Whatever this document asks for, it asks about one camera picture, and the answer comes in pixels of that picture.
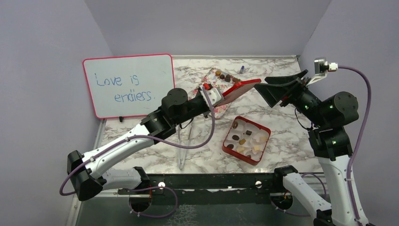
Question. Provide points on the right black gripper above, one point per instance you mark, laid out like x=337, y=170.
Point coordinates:
x=273, y=92

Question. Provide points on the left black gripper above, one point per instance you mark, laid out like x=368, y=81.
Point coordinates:
x=199, y=94

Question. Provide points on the red tin lid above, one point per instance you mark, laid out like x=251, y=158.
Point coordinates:
x=237, y=90

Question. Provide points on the round brown chocolate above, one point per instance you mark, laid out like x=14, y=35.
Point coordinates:
x=235, y=125

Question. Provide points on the red chocolate box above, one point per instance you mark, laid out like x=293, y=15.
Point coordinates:
x=241, y=151

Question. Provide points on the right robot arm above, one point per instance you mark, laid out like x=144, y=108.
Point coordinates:
x=331, y=146

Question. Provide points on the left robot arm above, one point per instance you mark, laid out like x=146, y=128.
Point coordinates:
x=152, y=129

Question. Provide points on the floral rectangular tray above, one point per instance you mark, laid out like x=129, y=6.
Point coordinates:
x=218, y=80

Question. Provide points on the pink framed whiteboard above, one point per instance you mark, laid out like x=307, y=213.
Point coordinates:
x=128, y=86

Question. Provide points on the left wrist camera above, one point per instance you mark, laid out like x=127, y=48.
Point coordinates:
x=214, y=94

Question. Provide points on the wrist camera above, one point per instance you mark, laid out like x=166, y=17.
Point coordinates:
x=214, y=94
x=321, y=68

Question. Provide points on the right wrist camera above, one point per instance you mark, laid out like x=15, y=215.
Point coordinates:
x=321, y=68

